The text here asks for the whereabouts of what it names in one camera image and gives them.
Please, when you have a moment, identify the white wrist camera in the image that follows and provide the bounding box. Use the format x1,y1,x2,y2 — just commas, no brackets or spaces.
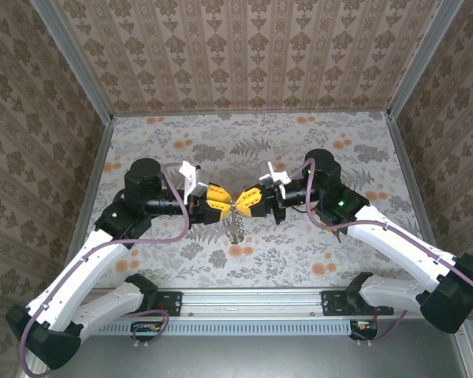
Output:
178,160,206,206
259,161,292,187

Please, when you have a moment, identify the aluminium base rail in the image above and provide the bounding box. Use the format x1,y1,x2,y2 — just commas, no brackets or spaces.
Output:
156,290,325,317

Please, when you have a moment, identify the aluminium frame side rail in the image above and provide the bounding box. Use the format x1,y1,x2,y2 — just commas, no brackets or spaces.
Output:
385,113,435,255
64,120,114,254

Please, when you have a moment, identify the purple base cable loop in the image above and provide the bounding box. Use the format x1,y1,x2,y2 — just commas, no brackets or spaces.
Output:
349,309,410,343
121,308,171,350

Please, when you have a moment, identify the aluminium frame corner post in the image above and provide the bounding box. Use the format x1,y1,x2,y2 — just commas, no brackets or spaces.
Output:
28,0,116,126
386,0,465,120

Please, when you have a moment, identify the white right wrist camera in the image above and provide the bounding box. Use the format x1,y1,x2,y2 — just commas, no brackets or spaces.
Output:
259,161,292,187

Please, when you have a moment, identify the metal keyring bunch with keys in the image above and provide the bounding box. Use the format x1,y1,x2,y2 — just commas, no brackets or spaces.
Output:
225,199,248,246

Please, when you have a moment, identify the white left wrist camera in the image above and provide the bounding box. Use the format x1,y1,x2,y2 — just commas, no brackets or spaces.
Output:
178,160,206,206

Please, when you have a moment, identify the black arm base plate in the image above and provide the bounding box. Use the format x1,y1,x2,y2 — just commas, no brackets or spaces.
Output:
140,288,183,317
320,289,395,317

